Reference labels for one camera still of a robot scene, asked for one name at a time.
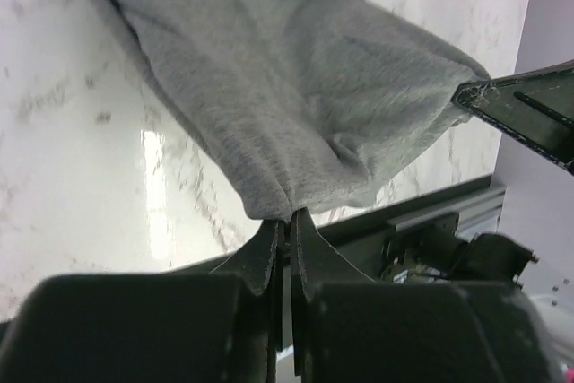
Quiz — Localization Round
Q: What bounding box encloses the grey t shirt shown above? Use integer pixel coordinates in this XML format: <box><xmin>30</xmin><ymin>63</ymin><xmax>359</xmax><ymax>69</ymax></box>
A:
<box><xmin>91</xmin><ymin>0</ymin><xmax>488</xmax><ymax>221</ymax></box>

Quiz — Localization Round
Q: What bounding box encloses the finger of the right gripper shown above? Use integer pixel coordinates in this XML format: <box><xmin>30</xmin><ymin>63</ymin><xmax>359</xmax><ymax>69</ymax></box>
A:
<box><xmin>452</xmin><ymin>60</ymin><xmax>573</xmax><ymax>173</ymax></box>

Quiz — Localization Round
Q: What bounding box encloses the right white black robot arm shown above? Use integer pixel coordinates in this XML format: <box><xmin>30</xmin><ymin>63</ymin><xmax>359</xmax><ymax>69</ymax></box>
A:
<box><xmin>380</xmin><ymin>62</ymin><xmax>573</xmax><ymax>283</ymax></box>

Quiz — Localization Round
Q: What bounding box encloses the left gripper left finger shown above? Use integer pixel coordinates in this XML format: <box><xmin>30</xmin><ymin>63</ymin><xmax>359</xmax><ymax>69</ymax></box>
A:
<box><xmin>1</xmin><ymin>221</ymin><xmax>284</xmax><ymax>382</ymax></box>

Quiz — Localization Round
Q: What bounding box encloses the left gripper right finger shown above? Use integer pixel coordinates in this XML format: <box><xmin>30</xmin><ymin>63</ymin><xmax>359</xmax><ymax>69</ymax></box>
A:
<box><xmin>289</xmin><ymin>207</ymin><xmax>566</xmax><ymax>383</ymax></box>

